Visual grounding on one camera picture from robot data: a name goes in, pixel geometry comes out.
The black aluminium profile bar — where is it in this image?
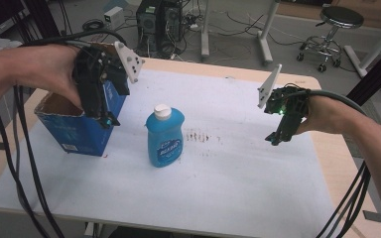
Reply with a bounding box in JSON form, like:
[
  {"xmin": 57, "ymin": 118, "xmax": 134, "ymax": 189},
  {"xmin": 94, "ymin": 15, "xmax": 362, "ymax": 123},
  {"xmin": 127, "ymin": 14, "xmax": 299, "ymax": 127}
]
[{"xmin": 344, "ymin": 39, "xmax": 381, "ymax": 107}]

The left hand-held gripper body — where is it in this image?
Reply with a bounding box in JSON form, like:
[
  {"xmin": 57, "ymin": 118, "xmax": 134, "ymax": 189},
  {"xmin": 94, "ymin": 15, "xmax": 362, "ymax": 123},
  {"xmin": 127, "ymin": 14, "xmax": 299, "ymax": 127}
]
[{"xmin": 71, "ymin": 41, "xmax": 146, "ymax": 122}]

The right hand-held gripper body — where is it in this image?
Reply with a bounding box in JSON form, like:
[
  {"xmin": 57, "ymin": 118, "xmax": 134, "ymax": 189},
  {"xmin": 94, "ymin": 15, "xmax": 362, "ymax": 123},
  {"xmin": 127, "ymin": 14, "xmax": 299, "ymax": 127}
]
[{"xmin": 256, "ymin": 63, "xmax": 313, "ymax": 136}]

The white metal stand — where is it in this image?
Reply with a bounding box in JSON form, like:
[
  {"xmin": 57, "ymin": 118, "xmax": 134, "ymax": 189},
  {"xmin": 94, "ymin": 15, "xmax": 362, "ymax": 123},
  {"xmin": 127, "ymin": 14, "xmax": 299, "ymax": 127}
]
[{"xmin": 199, "ymin": 0, "xmax": 282, "ymax": 66}]

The white metal frame leg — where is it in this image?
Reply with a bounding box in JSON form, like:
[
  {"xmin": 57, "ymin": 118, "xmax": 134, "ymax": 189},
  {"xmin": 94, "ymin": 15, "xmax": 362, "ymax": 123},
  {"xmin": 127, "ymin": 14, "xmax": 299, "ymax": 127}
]
[{"xmin": 342, "ymin": 18, "xmax": 381, "ymax": 79}]

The black right gripper cable bundle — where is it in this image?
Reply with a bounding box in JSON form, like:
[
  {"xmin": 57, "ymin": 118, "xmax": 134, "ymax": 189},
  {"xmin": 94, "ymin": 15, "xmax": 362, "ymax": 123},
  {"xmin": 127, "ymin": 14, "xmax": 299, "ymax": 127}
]
[{"xmin": 315, "ymin": 160, "xmax": 372, "ymax": 238}]

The black round chrome stool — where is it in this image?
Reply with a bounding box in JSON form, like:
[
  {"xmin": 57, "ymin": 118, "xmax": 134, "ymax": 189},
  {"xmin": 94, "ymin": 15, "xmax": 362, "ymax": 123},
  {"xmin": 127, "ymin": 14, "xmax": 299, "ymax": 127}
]
[{"xmin": 296, "ymin": 5, "xmax": 366, "ymax": 73}]

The white table mat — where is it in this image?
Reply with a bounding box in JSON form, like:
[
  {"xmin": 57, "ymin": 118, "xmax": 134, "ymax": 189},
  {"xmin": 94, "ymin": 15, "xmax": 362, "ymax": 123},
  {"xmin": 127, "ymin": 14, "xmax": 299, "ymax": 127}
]
[{"xmin": 0, "ymin": 68, "xmax": 337, "ymax": 238}]

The black gripper cable bundle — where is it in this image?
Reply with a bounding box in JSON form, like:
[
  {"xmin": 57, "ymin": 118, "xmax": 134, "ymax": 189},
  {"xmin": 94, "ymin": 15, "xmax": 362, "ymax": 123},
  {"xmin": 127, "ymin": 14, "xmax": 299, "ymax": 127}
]
[
  {"xmin": 0, "ymin": 29, "xmax": 129, "ymax": 238},
  {"xmin": 315, "ymin": 160, "xmax": 372, "ymax": 238}
]

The black frame post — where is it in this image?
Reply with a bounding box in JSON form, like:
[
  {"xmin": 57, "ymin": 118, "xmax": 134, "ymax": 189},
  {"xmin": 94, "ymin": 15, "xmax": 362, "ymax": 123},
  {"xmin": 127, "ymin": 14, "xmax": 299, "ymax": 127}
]
[{"xmin": 23, "ymin": 0, "xmax": 64, "ymax": 40}]

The blue dish soap bottle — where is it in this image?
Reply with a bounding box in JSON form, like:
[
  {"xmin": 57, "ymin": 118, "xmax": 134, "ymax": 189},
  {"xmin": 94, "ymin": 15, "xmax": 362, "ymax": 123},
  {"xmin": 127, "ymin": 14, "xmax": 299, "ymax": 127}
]
[{"xmin": 145, "ymin": 103, "xmax": 186, "ymax": 169}]

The person's left hand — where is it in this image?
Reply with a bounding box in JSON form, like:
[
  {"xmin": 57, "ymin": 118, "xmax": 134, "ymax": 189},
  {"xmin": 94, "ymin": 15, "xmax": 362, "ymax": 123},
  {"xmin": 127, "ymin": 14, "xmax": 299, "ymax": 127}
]
[{"xmin": 19, "ymin": 44, "xmax": 84, "ymax": 111}]

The black left gripper cable bundle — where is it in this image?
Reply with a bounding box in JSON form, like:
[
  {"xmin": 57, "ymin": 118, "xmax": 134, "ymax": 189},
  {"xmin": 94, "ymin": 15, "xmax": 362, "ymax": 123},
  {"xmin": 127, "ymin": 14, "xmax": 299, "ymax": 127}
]
[{"xmin": 0, "ymin": 29, "xmax": 129, "ymax": 238}]

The grey right gripper cable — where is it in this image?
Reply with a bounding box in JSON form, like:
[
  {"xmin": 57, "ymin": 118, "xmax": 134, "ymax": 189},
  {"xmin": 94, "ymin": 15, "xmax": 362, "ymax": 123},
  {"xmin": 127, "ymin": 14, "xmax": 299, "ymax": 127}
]
[{"xmin": 286, "ymin": 88, "xmax": 369, "ymax": 117}]

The black computer tower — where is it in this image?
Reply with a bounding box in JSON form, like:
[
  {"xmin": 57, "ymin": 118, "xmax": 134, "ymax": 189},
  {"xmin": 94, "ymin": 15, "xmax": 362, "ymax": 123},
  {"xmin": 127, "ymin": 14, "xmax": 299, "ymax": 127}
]
[{"xmin": 135, "ymin": 0, "xmax": 186, "ymax": 58}]

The coiled black cable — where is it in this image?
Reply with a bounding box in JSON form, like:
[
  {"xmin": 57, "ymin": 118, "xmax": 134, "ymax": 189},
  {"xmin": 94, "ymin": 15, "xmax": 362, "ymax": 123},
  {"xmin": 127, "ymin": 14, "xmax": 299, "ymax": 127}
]
[{"xmin": 80, "ymin": 18, "xmax": 106, "ymax": 33}]

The blue cardboard box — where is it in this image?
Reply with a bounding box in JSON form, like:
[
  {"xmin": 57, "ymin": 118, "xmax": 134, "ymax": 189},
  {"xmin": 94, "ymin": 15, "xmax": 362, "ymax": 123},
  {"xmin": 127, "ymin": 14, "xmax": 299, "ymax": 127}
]
[{"xmin": 34, "ymin": 76, "xmax": 129, "ymax": 158}]

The small white box device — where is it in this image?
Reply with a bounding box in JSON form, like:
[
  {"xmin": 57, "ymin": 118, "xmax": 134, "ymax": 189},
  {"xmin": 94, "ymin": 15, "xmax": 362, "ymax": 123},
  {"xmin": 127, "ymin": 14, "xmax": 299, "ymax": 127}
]
[{"xmin": 102, "ymin": 6, "xmax": 126, "ymax": 32}]

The person's right hand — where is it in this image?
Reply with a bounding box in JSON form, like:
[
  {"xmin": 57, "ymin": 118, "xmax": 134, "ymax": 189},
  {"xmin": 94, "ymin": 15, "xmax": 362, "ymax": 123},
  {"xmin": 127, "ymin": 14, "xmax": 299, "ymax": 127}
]
[{"xmin": 294, "ymin": 94, "xmax": 356, "ymax": 136}]

